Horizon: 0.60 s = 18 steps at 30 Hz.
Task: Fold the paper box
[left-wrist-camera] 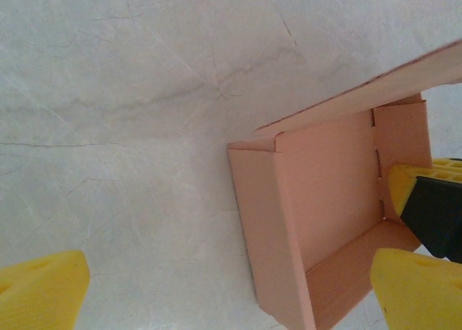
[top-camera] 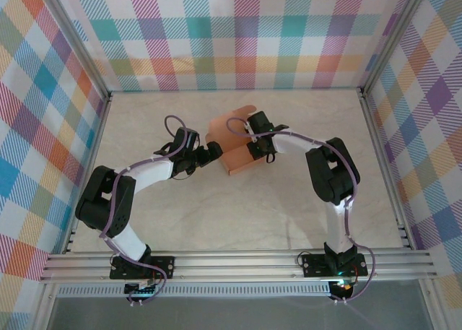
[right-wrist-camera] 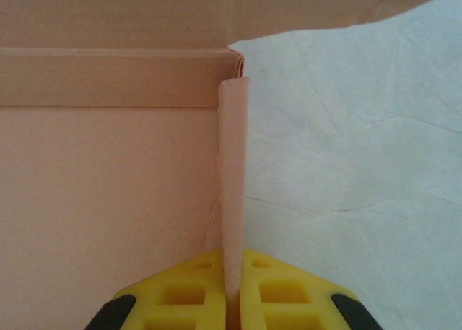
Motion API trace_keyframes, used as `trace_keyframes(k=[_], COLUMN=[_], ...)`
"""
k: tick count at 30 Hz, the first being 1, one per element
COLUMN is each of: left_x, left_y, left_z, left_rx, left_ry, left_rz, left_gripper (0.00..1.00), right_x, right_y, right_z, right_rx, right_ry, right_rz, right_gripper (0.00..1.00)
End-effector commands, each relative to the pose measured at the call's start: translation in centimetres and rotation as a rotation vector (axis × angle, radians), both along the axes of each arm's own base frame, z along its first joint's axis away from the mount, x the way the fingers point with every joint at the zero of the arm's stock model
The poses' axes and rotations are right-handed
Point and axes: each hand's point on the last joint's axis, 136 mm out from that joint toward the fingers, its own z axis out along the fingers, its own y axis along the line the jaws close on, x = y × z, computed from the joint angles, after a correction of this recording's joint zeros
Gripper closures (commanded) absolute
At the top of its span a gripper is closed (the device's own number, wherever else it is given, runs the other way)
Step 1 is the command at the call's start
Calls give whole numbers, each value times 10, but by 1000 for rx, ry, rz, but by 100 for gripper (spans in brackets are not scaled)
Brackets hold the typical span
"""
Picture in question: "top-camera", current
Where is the grey slotted cable duct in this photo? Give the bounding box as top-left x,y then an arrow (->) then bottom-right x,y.
56,285 -> 332,298

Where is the aluminium frame post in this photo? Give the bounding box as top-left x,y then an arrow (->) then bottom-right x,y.
359,0 -> 431,96
45,0 -> 112,102

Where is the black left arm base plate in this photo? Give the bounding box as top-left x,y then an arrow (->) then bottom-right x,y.
109,253 -> 177,281

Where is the aluminium frame crossbeam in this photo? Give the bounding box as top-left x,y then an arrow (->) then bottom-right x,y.
39,249 -> 438,284

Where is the green-lit circuit board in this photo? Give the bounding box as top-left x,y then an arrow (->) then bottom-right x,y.
124,279 -> 160,297

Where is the orange circuit board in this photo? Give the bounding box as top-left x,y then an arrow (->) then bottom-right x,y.
330,279 -> 357,298

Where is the orange paper box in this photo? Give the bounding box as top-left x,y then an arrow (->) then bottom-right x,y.
205,105 -> 268,175

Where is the aluminium side rail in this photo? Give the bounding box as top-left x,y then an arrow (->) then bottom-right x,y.
359,87 -> 414,251
63,93 -> 112,255

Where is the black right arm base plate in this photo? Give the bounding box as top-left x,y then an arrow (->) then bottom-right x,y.
300,252 -> 369,277

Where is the aluminium frame leg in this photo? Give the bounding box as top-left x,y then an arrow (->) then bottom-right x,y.
32,282 -> 61,330
418,277 -> 447,330

